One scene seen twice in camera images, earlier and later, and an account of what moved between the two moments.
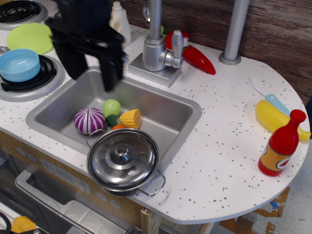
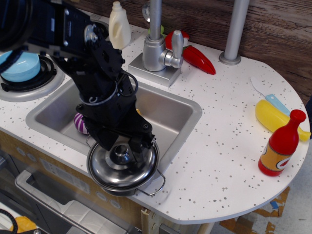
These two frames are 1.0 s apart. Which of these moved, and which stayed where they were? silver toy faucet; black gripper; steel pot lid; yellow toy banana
Moved: black gripper
Stayed: steel pot lid; yellow toy banana; silver toy faucet
